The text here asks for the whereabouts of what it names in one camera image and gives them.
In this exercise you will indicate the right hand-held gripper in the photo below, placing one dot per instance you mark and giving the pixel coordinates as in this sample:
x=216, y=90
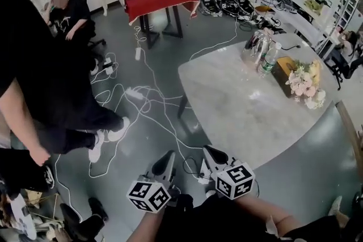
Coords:
x=234, y=180

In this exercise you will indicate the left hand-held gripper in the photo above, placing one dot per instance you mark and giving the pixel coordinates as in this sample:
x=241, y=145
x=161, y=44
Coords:
x=149, y=195

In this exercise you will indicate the glass electric kettle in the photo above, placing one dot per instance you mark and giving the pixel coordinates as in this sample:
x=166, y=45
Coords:
x=256, y=46

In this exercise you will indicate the person's left forearm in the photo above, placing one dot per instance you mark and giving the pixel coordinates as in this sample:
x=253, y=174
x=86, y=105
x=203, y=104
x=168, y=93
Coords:
x=143, y=226

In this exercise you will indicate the person's right forearm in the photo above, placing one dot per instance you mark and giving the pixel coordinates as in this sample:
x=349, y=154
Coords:
x=269, y=211

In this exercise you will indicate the person's black clothing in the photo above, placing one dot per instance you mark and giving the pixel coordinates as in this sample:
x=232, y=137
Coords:
x=241, y=224

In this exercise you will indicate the white power strip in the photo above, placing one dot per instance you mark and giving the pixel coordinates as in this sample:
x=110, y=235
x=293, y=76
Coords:
x=138, y=54
x=109, y=68
x=134, y=93

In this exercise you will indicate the wooden tissue box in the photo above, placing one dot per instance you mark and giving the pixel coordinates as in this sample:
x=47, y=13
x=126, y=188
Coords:
x=280, y=72

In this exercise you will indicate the clear plastic water bottle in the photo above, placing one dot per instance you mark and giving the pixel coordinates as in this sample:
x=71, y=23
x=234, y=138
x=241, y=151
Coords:
x=269, y=61

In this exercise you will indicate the pink and white flower bouquet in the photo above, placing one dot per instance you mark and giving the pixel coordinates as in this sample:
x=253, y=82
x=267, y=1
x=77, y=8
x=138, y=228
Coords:
x=307, y=83

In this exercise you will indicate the grey shoe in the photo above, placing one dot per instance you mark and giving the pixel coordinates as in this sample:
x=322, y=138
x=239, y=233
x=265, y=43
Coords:
x=337, y=207

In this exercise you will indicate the black office chair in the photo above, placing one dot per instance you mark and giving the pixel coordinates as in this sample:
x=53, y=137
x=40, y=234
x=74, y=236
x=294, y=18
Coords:
x=90, y=34

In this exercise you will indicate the pile of black equipment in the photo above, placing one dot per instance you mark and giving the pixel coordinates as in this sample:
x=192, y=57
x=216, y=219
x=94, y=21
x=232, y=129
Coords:
x=224, y=1

